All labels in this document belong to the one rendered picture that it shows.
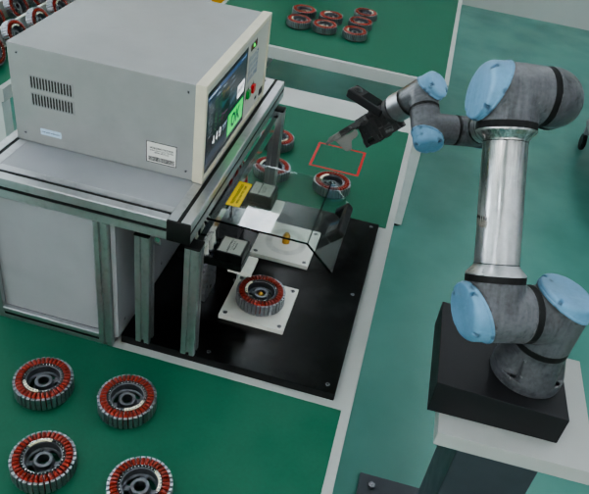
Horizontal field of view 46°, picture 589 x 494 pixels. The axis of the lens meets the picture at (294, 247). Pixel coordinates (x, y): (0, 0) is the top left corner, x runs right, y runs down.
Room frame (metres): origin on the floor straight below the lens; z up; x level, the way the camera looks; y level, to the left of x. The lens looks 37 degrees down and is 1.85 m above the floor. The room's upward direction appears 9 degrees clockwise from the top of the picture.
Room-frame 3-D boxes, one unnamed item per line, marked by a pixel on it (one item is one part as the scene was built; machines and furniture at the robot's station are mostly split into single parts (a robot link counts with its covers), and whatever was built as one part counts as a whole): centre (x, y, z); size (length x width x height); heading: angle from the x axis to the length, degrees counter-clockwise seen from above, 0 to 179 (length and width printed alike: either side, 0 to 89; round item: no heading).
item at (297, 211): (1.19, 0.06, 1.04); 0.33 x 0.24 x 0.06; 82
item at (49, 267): (1.04, 0.48, 0.91); 0.28 x 0.03 x 0.32; 82
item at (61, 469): (0.70, 0.37, 0.77); 0.11 x 0.11 x 0.04
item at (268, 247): (1.43, 0.02, 0.78); 0.15 x 0.15 x 0.01; 82
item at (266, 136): (1.32, 0.14, 1.03); 0.62 x 0.01 x 0.03; 172
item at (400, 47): (3.69, -0.10, 0.37); 1.85 x 1.10 x 0.75; 172
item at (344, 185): (1.76, -0.08, 0.77); 0.11 x 0.11 x 0.04
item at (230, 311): (1.19, 0.06, 0.78); 0.15 x 0.15 x 0.01; 82
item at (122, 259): (1.34, 0.29, 0.92); 0.66 x 0.01 x 0.30; 172
